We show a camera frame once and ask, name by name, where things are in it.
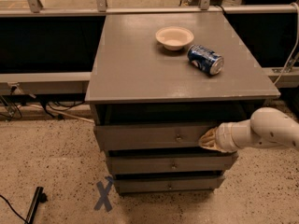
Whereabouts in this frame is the grey top drawer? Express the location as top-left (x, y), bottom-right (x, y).
top-left (94, 122), bottom-right (217, 151)

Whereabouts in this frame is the grey drawer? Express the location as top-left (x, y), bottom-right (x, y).
top-left (115, 175), bottom-right (224, 194)
top-left (107, 153), bottom-right (238, 175)
top-left (94, 122), bottom-right (217, 151)

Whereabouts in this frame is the grey middle drawer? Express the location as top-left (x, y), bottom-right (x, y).
top-left (107, 153), bottom-right (238, 175)

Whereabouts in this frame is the grey wooden drawer cabinet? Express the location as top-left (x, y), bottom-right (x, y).
top-left (86, 12), bottom-right (279, 181)

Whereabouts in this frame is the grey bottom drawer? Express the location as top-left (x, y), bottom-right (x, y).
top-left (115, 175), bottom-right (224, 194)

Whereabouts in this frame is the blue soda can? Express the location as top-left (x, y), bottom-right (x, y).
top-left (187, 45), bottom-right (224, 76)

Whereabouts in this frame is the white paper bowl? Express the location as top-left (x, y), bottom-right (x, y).
top-left (155, 26), bottom-right (194, 51)

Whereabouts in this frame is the blue tape cross mark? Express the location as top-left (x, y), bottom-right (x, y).
top-left (94, 176), bottom-right (114, 212)

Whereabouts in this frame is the black power strip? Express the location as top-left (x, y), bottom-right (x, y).
top-left (24, 187), bottom-right (48, 224)

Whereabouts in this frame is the white hanging cable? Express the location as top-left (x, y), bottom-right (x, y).
top-left (273, 2), bottom-right (299, 86)

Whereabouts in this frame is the grey metal railing frame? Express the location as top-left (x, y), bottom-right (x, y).
top-left (0, 0), bottom-right (299, 96)

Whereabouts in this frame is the black cable bundle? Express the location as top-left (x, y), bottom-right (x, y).
top-left (0, 85), bottom-right (87, 121)

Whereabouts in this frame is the black floor cable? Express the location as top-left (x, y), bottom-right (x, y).
top-left (0, 194), bottom-right (28, 224)

